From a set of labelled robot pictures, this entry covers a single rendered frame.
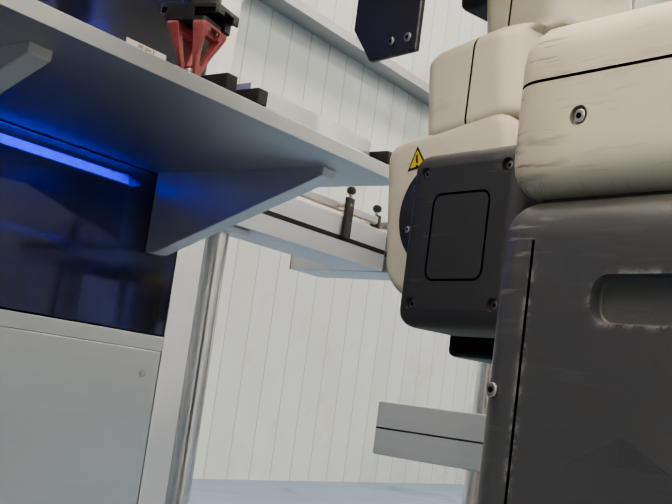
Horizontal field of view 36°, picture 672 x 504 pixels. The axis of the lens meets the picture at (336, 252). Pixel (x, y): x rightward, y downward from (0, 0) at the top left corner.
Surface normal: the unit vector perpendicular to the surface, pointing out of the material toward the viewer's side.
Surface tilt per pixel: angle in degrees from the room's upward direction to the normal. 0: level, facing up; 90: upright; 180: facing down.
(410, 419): 90
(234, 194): 90
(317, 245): 90
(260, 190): 90
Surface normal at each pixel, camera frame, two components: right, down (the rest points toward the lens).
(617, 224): -0.73, -0.34
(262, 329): 0.81, 0.03
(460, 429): -0.59, -0.19
